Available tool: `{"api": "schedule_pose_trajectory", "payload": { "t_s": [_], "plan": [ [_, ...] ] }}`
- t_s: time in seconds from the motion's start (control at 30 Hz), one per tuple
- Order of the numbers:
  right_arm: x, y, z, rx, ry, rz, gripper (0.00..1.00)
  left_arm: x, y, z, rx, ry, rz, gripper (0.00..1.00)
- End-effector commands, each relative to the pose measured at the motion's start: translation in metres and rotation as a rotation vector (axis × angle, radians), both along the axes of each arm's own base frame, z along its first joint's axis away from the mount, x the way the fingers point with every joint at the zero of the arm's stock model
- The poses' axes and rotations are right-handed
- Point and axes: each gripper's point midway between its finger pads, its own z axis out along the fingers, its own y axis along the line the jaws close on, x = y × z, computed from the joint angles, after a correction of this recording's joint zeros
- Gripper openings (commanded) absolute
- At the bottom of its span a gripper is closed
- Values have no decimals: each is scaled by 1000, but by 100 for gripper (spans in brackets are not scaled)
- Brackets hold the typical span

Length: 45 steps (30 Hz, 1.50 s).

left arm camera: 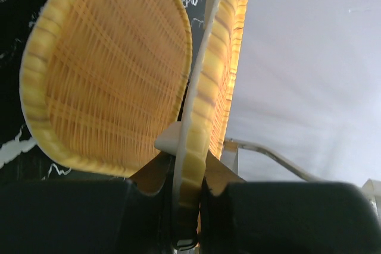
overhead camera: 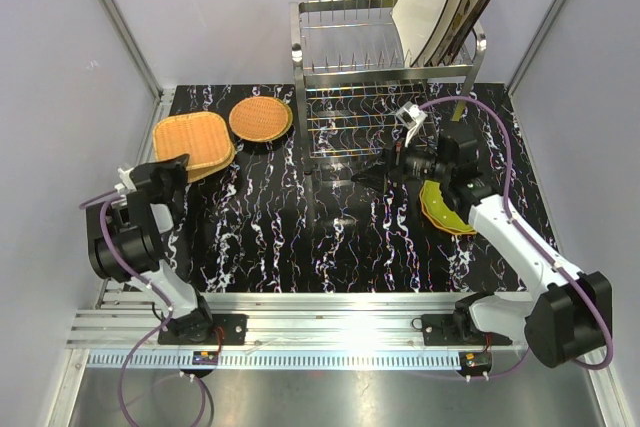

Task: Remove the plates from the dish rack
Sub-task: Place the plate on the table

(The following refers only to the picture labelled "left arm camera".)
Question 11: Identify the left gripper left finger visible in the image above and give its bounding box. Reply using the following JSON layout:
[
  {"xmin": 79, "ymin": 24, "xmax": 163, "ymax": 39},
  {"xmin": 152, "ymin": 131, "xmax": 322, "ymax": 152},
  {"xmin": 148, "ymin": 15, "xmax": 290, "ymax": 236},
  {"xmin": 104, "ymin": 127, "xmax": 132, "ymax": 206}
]
[{"xmin": 1, "ymin": 153, "xmax": 174, "ymax": 253}]

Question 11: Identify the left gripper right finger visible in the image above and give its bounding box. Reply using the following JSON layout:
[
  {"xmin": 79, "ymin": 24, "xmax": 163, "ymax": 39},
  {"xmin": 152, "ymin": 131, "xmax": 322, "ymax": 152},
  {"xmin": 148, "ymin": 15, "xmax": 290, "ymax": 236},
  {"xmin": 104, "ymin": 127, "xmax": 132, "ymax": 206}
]
[{"xmin": 200, "ymin": 154, "xmax": 380, "ymax": 253}]

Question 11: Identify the large orange woven tray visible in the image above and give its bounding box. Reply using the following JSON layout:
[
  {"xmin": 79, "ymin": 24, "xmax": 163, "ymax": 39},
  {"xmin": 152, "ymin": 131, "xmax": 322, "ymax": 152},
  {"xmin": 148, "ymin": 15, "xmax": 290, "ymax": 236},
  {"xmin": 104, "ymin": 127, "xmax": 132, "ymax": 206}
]
[{"xmin": 20, "ymin": 0, "xmax": 192, "ymax": 177}]

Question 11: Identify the steel two-tier dish rack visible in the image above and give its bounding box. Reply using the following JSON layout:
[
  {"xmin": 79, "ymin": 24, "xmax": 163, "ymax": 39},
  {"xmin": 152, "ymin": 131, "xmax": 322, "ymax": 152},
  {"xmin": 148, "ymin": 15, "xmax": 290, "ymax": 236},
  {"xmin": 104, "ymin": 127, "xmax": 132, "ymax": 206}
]
[{"xmin": 223, "ymin": 138, "xmax": 380, "ymax": 213}]

